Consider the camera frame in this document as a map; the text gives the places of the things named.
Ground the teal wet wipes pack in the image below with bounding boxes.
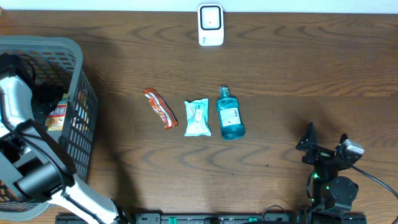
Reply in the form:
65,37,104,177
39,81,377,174
184,98,211,137

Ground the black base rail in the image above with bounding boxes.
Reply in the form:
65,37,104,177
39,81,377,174
55,212,368,224

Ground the orange snack bar wrapper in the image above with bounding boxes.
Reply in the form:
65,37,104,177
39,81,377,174
143,88,178,129

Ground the yellow tissue pack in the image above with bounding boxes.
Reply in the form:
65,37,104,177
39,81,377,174
45,94,69,131

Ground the white barcode scanner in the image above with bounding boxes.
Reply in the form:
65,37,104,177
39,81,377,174
197,3,224,47

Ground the grey plastic shopping basket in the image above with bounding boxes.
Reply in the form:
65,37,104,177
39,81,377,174
1,36,98,222

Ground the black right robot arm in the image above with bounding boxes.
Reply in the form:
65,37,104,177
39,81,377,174
296,123,364,215

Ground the blue mouthwash bottle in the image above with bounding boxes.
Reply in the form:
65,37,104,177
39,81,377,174
216,86,246,140

